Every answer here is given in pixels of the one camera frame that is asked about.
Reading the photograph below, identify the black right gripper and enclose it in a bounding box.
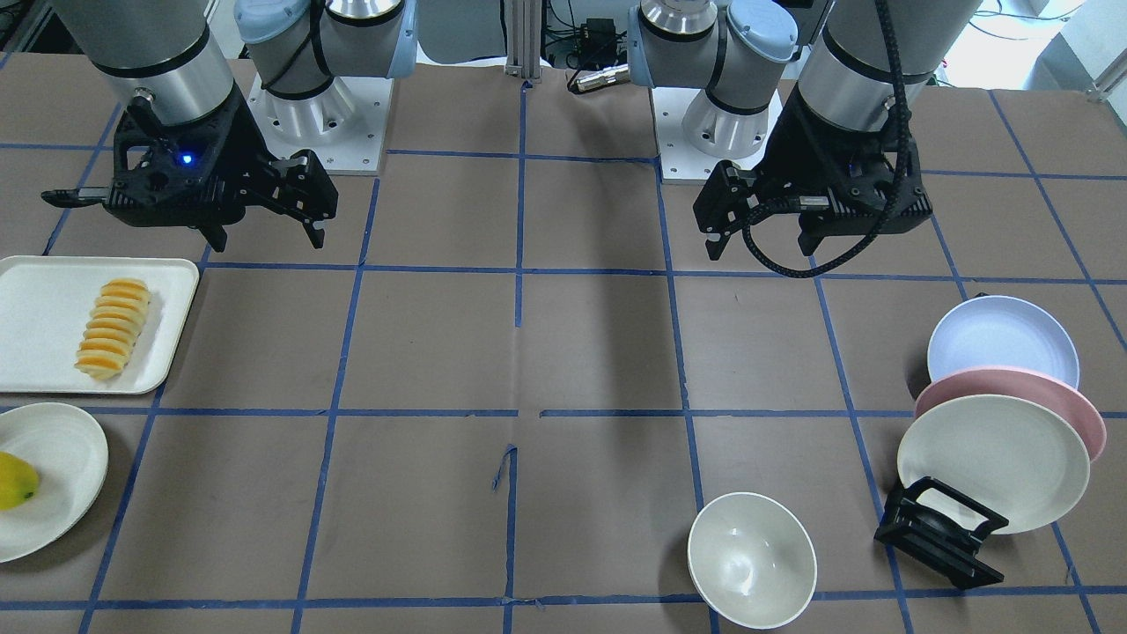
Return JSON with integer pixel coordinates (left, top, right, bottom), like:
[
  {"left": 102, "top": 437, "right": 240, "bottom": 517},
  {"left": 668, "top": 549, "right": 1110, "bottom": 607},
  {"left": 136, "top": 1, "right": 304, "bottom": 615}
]
[{"left": 41, "top": 86, "right": 339, "bottom": 250}]

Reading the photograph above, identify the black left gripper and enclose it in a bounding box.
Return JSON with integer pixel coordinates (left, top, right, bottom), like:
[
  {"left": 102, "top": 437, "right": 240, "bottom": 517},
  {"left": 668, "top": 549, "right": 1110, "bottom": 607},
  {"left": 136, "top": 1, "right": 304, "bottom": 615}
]
[{"left": 693, "top": 90, "right": 933, "bottom": 261}]

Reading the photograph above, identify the striped orange bread loaf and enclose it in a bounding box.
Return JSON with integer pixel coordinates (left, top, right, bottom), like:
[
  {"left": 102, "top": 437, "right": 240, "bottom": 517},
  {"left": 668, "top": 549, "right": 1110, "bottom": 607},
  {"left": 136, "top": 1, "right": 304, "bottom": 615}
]
[{"left": 73, "top": 277, "right": 152, "bottom": 381}]

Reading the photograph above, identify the blue plate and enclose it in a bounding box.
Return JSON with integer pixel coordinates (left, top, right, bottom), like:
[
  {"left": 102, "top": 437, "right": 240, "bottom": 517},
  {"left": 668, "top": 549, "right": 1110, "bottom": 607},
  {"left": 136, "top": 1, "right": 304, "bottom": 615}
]
[{"left": 926, "top": 294, "right": 1081, "bottom": 389}]

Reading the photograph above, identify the cream plate with lemon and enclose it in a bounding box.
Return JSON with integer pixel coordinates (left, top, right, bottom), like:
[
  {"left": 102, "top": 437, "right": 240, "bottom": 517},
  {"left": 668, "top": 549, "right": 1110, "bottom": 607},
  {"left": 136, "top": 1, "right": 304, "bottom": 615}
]
[{"left": 1, "top": 402, "right": 108, "bottom": 563}]

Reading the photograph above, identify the cream plate in rack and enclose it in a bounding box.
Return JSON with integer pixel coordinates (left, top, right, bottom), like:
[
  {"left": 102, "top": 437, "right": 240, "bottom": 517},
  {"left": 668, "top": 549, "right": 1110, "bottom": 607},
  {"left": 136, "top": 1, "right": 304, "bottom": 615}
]
[{"left": 896, "top": 394, "right": 1091, "bottom": 534}]

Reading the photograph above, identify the pink plate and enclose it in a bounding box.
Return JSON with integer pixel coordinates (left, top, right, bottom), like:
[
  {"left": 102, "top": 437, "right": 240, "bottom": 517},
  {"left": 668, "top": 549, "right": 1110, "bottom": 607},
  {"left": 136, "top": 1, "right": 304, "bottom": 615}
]
[{"left": 914, "top": 365, "right": 1108, "bottom": 461}]

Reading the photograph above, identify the white rectangular tray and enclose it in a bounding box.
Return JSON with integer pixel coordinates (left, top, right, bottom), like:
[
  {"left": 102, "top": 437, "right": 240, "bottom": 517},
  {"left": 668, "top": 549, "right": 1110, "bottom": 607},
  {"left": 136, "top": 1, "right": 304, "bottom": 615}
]
[{"left": 1, "top": 255, "right": 199, "bottom": 394}]

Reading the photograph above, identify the white bowl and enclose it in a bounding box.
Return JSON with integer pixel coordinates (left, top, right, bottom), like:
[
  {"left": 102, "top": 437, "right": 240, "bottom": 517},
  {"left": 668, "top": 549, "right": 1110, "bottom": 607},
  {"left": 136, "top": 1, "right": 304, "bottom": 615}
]
[{"left": 687, "top": 492, "right": 820, "bottom": 629}]

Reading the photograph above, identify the yellow lemon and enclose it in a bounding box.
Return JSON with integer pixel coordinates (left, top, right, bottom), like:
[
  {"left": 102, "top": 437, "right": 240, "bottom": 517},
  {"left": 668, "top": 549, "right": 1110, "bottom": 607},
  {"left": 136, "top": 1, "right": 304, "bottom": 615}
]
[{"left": 1, "top": 450, "right": 41, "bottom": 511}]

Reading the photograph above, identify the black dish rack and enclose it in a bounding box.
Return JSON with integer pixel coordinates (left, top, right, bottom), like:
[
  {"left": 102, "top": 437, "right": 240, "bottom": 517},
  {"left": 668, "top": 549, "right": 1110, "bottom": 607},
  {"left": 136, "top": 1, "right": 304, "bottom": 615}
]
[{"left": 875, "top": 476, "right": 1009, "bottom": 591}]

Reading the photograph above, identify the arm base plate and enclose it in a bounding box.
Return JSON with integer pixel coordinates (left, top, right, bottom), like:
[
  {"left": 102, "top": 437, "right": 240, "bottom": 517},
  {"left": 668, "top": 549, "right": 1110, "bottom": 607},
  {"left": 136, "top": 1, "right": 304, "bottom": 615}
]
[
  {"left": 650, "top": 84, "right": 784, "bottom": 186},
  {"left": 248, "top": 77, "right": 394, "bottom": 176}
]

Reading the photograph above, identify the black braided cable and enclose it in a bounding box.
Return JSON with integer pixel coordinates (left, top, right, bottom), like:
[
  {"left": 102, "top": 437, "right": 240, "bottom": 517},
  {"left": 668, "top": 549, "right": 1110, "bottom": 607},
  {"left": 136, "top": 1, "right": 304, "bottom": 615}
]
[{"left": 740, "top": 0, "right": 911, "bottom": 280}]

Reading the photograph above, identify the aluminium frame post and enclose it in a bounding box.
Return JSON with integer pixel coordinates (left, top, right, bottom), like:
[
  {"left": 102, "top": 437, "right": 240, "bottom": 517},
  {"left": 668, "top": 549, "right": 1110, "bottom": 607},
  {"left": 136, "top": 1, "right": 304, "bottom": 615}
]
[{"left": 503, "top": 0, "right": 544, "bottom": 84}]

